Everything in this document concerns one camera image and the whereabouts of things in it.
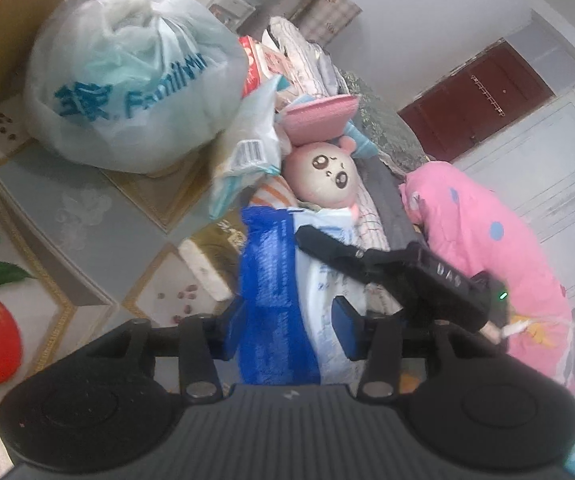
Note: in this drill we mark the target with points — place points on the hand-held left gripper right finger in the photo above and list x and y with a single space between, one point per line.
346 330

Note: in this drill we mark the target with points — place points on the grey cloth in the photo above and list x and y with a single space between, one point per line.
392 200

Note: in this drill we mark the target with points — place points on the red wet wipes pack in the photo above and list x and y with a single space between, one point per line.
262 65

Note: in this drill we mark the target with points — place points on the translucent packet with barcode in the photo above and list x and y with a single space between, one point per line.
247 155

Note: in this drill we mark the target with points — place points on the white checked cloth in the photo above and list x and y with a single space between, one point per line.
302 55

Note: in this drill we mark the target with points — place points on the green patterned cushion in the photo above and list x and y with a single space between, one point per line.
382 125

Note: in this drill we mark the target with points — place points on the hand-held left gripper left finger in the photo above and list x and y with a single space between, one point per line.
231 327

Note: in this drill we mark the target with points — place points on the blue plastic packet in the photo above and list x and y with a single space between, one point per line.
267 285

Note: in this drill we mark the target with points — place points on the pink plush doll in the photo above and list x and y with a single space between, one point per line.
320 170

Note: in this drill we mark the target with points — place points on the orange striped cloth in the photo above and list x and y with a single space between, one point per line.
272 192

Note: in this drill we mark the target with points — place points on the cardboard box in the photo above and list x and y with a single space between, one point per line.
2 25

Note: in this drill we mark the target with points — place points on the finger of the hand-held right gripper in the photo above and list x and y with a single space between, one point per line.
322 244
355 271

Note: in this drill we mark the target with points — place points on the metal hook rack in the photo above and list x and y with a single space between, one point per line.
487 95

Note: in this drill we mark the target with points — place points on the pink polka-dot blanket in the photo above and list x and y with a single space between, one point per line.
482 240

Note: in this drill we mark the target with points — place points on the white plastic bag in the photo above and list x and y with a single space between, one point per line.
127 80

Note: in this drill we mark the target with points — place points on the white wardrobe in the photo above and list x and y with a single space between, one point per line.
557 175

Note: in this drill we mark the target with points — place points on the dark red door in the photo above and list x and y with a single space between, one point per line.
472 100

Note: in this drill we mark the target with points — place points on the checked patterned roll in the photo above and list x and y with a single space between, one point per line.
327 7

